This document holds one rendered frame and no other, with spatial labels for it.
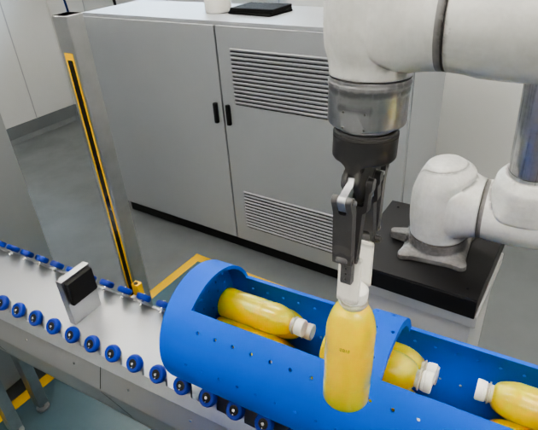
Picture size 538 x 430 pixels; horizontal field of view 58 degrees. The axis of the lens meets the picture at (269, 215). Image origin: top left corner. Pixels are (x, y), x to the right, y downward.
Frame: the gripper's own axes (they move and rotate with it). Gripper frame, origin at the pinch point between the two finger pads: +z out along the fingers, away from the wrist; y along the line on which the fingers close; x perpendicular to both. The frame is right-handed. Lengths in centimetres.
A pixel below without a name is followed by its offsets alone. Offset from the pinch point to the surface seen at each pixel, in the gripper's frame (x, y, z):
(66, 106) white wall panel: -468, -306, 117
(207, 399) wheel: -35, -7, 52
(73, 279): -86, -14, 41
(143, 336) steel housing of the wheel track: -66, -18, 55
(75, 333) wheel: -79, -7, 51
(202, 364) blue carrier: -32.0, -3.1, 35.9
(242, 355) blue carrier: -23.4, -5.2, 31.0
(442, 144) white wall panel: -45, -294, 88
